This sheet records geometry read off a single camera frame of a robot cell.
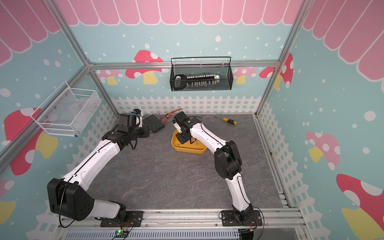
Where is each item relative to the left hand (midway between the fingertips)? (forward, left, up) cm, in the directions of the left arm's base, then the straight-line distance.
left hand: (148, 130), depth 83 cm
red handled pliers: (+32, -4, -20) cm, 38 cm away
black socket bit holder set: (+27, -17, +14) cm, 35 cm away
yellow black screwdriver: (+26, -54, -20) cm, 63 cm away
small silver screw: (-10, -20, -21) cm, 31 cm away
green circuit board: (-46, +9, -24) cm, 53 cm away
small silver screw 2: (-12, -15, -21) cm, 28 cm away
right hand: (+3, -19, -11) cm, 22 cm away
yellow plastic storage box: (-1, -26, -16) cm, 31 cm away
